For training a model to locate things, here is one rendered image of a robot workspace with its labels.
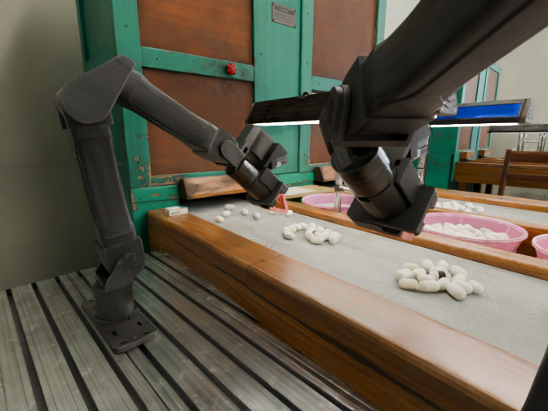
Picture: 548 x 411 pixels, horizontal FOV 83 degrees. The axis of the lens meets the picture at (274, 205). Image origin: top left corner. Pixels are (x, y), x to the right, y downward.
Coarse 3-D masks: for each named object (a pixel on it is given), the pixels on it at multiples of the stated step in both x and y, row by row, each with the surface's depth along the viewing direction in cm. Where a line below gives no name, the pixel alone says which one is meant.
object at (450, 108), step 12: (312, 96) 82; (324, 96) 78; (456, 96) 59; (252, 108) 101; (264, 108) 96; (276, 108) 91; (288, 108) 87; (300, 108) 83; (312, 108) 79; (324, 108) 76; (444, 108) 57; (456, 108) 60; (252, 120) 98; (264, 120) 94; (276, 120) 89; (288, 120) 86; (300, 120) 82; (312, 120) 79
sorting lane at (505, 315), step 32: (224, 224) 94; (256, 224) 94; (288, 224) 94; (320, 224) 94; (320, 256) 69; (352, 256) 69; (384, 256) 69; (416, 256) 69; (448, 256) 69; (384, 288) 55; (512, 288) 55; (544, 288) 55; (448, 320) 45; (480, 320) 45; (512, 320) 45; (544, 320) 45; (512, 352) 38; (544, 352) 38
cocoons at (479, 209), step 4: (436, 204) 116; (444, 204) 116; (448, 204) 114; (452, 204) 120; (456, 204) 114; (468, 204) 116; (472, 204) 117; (448, 208) 111; (452, 208) 110; (456, 208) 108; (460, 208) 111; (464, 208) 111; (468, 208) 114; (476, 208) 111; (480, 208) 110; (480, 212) 106
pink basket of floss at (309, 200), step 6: (306, 198) 123; (312, 198) 127; (318, 198) 128; (324, 198) 129; (330, 198) 130; (342, 198) 129; (348, 198) 128; (306, 204) 112; (312, 204) 109; (342, 204) 129; (348, 204) 127; (342, 210) 105
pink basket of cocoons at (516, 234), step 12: (432, 216) 96; (444, 216) 96; (456, 216) 96; (468, 216) 94; (480, 216) 92; (492, 228) 89; (504, 228) 86; (516, 228) 82; (468, 240) 73; (480, 240) 72; (492, 240) 71; (504, 240) 71; (516, 240) 72
